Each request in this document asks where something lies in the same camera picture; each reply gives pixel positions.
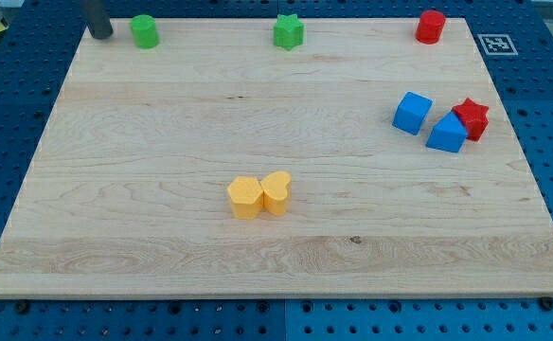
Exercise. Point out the white fiducial marker tag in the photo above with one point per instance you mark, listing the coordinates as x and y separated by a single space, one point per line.
496 44

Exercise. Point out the red cylinder block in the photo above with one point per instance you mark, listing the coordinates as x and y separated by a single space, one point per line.
430 26

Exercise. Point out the blue triangular prism block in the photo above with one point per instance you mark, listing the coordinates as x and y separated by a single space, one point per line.
448 135

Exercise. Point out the green star block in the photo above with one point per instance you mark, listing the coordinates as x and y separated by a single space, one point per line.
288 31

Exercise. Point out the black bolt right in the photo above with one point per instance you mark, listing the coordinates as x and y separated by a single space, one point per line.
546 303

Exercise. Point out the green cylinder block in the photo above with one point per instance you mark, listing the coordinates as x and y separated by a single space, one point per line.
144 31

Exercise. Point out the yellow hexagon block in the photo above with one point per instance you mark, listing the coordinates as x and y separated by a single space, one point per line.
245 197

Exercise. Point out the black bolt left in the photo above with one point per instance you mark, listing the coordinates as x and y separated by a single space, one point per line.
21 307

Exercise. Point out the blue cube block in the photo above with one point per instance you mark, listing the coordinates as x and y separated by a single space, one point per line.
411 112

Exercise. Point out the yellow heart block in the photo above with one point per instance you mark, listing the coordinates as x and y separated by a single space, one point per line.
277 192

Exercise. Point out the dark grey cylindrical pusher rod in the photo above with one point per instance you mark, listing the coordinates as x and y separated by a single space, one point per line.
96 18

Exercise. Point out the red star block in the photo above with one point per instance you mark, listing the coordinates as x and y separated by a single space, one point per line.
473 116

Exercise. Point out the black bolt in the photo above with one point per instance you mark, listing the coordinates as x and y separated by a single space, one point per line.
546 303
21 307

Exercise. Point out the light wooden board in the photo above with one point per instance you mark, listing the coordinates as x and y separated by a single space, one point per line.
126 194

